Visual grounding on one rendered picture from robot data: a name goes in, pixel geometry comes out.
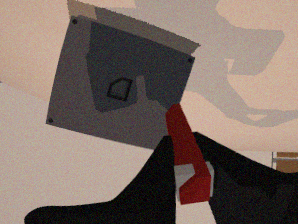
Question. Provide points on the dark red peg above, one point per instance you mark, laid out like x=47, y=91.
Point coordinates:
x=193, y=175

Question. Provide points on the grey sloped panel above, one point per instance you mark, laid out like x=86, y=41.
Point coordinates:
x=117, y=85

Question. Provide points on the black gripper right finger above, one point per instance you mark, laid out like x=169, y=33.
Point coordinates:
x=246, y=192

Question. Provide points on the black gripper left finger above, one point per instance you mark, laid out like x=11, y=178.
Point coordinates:
x=149, y=199

